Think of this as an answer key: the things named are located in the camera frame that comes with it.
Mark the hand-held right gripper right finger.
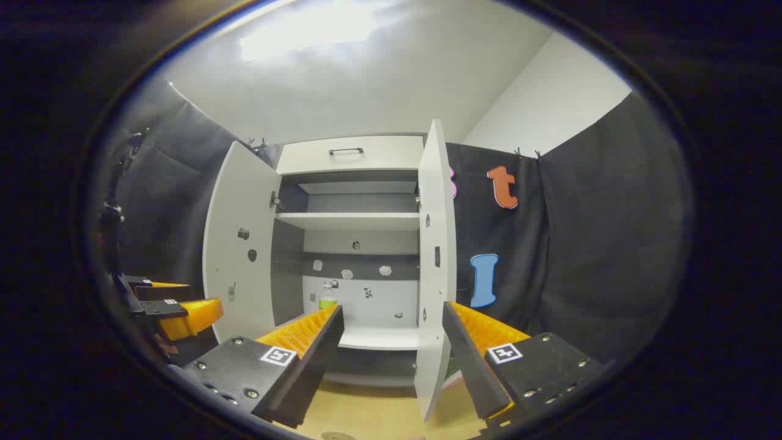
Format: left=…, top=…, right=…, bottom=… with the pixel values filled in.
left=441, top=301, right=607, bottom=438

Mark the white cabinet shelf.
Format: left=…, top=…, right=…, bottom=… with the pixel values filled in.
left=275, top=212, right=421, bottom=232
left=336, top=326, right=422, bottom=351

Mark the white grey cabinet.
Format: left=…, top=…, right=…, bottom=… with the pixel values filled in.
left=269, top=133, right=428, bottom=389

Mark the ceiling light panel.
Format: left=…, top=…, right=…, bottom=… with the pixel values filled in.
left=241, top=6, right=376, bottom=62

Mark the black stand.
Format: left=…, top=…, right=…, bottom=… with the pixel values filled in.
left=100, top=127, right=150, bottom=276

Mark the white cabinet door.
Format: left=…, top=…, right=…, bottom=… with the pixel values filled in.
left=203, top=141, right=283, bottom=343
left=414, top=119, right=458, bottom=422

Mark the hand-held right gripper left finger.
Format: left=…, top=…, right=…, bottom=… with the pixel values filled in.
left=182, top=304, right=345, bottom=430

